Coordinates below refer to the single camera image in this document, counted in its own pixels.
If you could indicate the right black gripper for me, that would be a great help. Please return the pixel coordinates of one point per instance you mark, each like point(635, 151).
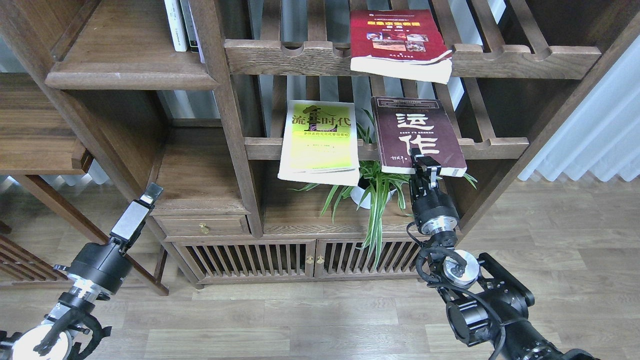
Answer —
point(433, 210)

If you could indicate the pale purple upright book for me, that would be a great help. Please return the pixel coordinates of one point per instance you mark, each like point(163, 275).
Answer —
point(201, 56)

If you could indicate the brass drawer knob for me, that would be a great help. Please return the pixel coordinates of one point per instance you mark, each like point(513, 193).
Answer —
point(204, 228)

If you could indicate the dark wooden bookshelf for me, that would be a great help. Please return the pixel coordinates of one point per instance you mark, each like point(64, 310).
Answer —
point(210, 133)

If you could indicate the dark upright book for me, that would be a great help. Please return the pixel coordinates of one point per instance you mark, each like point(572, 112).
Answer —
point(189, 26)

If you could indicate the dark maroon cover book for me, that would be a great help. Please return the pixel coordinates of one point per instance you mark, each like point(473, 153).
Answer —
point(406, 123)

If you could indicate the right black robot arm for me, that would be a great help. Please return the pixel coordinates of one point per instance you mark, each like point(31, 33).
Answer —
point(484, 302)

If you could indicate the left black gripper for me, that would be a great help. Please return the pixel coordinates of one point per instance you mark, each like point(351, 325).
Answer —
point(99, 270)

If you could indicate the red cover book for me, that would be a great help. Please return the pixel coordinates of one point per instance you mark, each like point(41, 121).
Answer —
point(403, 44)

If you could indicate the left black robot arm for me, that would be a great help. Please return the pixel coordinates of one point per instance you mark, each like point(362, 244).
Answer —
point(70, 331)

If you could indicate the green spider plant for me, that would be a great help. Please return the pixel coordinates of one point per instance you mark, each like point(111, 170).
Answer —
point(377, 187)

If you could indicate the yellow green cover book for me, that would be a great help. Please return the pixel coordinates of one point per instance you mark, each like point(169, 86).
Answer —
point(320, 143)

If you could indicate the white upright book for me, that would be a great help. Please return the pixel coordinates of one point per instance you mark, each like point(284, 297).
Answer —
point(176, 25)

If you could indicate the white curtain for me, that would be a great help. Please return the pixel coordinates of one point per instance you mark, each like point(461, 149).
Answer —
point(602, 136)

